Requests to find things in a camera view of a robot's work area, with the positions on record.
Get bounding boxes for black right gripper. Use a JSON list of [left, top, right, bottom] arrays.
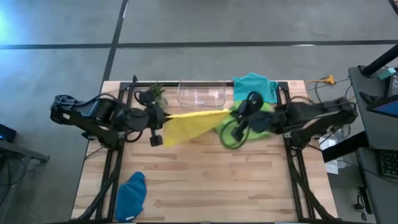
[[229, 107, 280, 134]]

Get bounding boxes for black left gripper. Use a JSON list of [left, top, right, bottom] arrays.
[[143, 104, 175, 131]]

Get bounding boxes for green microfiber towel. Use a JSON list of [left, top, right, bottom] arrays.
[[215, 99, 272, 143]]

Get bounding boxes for yellow microfiber towel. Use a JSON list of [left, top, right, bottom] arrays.
[[163, 108, 233, 149]]

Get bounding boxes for dark blue microfiber towel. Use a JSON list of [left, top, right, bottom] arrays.
[[114, 170, 147, 223]]

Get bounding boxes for teal microfiber towel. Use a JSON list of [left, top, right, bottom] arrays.
[[232, 72, 279, 105]]

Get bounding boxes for potted succulent plant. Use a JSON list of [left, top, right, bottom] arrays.
[[136, 82, 169, 109]]

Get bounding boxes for clear plastic bin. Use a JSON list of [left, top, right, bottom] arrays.
[[176, 80, 227, 110]]

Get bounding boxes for white box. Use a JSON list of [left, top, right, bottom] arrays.
[[318, 134, 339, 151], [325, 161, 340, 175]]

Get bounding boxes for black desk bar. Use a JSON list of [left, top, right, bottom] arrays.
[[322, 130, 369, 163]]

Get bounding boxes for dark grey desk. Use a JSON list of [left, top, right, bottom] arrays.
[[348, 64, 398, 151]]

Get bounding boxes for black pole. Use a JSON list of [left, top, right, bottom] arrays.
[[360, 43, 398, 78]]

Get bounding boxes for grey metal stand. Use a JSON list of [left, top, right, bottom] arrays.
[[0, 139, 50, 224]]

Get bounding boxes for small teal box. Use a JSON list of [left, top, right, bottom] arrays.
[[377, 67, 397, 80]]

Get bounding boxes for black keyboard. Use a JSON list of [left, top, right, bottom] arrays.
[[377, 148, 398, 180]]

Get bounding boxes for dark electronic device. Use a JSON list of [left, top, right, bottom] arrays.
[[0, 123, 18, 144]]

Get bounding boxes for grey desk with keyboard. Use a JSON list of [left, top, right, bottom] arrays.
[[356, 147, 398, 224]]

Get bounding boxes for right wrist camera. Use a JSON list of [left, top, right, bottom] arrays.
[[231, 121, 248, 143]]

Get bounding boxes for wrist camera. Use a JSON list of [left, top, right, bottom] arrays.
[[231, 121, 248, 143], [149, 128, 164, 147]]

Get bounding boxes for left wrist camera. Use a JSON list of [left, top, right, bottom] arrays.
[[149, 128, 164, 147]]

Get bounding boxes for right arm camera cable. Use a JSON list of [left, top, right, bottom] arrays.
[[219, 119, 250, 151]]

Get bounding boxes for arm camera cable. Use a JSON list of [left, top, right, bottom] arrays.
[[219, 119, 250, 151], [123, 129, 144, 144]]

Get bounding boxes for black aluminium table frame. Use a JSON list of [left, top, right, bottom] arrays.
[[74, 74, 338, 224]]

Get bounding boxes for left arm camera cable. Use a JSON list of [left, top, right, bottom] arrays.
[[123, 129, 144, 144]]

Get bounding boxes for yellow plug with cable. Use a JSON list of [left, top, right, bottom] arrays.
[[304, 74, 336, 86]]

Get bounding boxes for black cable bundle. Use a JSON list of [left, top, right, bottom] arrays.
[[353, 193, 371, 222]]

